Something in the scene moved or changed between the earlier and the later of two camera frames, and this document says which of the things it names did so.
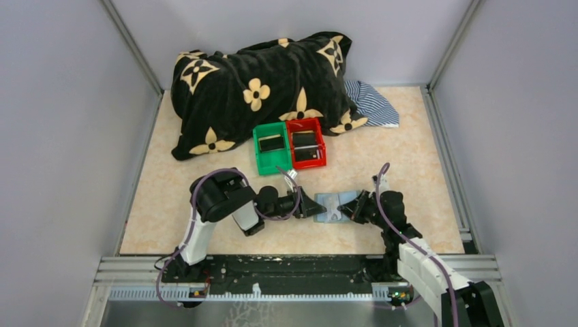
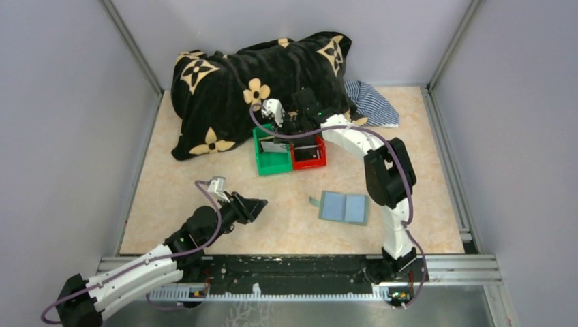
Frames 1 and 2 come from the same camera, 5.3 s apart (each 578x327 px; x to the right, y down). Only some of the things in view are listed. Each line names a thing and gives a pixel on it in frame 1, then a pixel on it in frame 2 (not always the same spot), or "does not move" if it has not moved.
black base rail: [335, 274] does not move
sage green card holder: [331, 201] does not move
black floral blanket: [217, 99] does not move
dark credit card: [307, 152] does not move
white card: [332, 213] to [272, 146]
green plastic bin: [268, 161] does not move
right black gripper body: [366, 210] to [295, 125]
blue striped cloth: [371, 104] does not move
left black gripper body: [291, 203] to [231, 212]
